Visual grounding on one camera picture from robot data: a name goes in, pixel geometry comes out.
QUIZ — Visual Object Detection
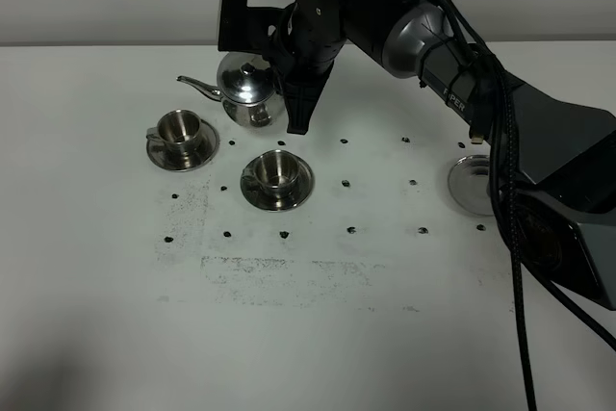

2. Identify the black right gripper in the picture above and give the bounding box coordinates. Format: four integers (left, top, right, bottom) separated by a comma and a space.
268, 0, 404, 135

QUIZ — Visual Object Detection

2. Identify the stainless steel teapot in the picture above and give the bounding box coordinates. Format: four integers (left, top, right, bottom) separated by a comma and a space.
176, 52, 285, 128

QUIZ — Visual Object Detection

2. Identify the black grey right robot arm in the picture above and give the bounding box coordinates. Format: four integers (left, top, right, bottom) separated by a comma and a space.
266, 0, 615, 309

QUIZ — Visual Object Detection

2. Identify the steel teapot saucer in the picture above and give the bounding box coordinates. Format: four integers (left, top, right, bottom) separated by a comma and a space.
448, 155, 494, 217

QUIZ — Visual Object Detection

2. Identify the steel teacup near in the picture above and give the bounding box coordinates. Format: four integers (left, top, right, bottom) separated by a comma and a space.
242, 149, 299, 196

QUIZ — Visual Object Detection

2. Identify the steel teacup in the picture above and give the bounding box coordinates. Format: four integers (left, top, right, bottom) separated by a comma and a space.
146, 109, 202, 152
242, 149, 299, 196

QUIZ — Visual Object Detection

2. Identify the steel saucer far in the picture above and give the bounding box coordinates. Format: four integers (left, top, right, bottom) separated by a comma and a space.
145, 119, 219, 171

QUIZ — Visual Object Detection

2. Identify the steel saucer near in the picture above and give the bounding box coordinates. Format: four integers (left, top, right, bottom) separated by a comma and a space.
240, 154, 315, 212

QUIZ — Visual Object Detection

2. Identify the steel teacup far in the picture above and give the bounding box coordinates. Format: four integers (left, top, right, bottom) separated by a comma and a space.
146, 109, 202, 152

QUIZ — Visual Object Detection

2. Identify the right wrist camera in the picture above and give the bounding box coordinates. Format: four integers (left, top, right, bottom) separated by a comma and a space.
218, 0, 283, 55

